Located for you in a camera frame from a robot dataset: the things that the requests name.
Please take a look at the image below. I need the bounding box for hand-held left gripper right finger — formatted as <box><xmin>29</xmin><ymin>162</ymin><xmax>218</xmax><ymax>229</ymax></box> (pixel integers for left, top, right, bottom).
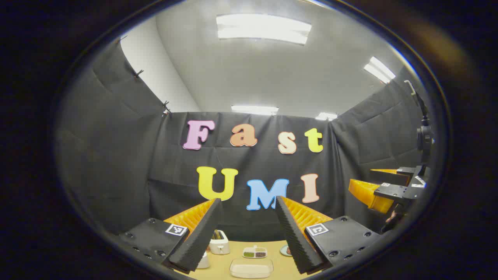
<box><xmin>275</xmin><ymin>196</ymin><xmax>384</xmax><ymax>275</ymax></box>

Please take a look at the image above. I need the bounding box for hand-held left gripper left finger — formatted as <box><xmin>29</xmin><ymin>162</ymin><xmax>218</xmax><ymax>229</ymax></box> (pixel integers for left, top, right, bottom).
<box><xmin>119</xmin><ymin>198</ymin><xmax>223</xmax><ymax>274</ymax></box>

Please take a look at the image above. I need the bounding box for white toaster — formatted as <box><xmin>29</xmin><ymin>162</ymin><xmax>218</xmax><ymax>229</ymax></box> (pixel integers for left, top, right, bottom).
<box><xmin>209</xmin><ymin>229</ymin><xmax>230</xmax><ymax>256</ymax></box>

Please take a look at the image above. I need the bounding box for white divided bean dish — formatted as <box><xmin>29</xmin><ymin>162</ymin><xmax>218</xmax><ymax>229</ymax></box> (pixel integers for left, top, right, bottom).
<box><xmin>242</xmin><ymin>245</ymin><xmax>268</xmax><ymax>259</ymax></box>

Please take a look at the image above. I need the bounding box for black backdrop cloth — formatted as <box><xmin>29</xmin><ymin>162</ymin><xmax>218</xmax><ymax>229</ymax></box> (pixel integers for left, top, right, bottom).
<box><xmin>54</xmin><ymin>39</ymin><xmax>428</xmax><ymax>243</ymax></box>

